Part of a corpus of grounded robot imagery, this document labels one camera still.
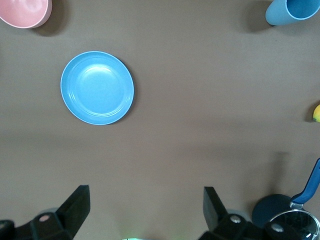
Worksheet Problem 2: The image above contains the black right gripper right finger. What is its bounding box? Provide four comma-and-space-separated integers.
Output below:
198, 186, 266, 240

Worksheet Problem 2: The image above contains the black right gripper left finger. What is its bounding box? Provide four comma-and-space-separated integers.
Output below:
29, 184, 91, 240

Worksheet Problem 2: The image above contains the blue plate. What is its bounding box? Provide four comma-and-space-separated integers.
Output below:
60, 50, 135, 126

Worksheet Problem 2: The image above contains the glass pot lid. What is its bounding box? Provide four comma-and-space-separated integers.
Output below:
268, 209, 320, 240

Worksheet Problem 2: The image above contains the brown table cover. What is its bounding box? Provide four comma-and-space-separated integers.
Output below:
0, 0, 320, 240

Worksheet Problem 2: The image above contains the pink bowl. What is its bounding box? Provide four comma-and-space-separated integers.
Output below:
0, 0, 53, 29

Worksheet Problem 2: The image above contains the blue cup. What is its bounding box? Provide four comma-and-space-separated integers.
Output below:
265, 0, 320, 27

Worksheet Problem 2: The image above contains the dark pot with blue handle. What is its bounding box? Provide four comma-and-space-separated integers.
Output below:
251, 157, 320, 240

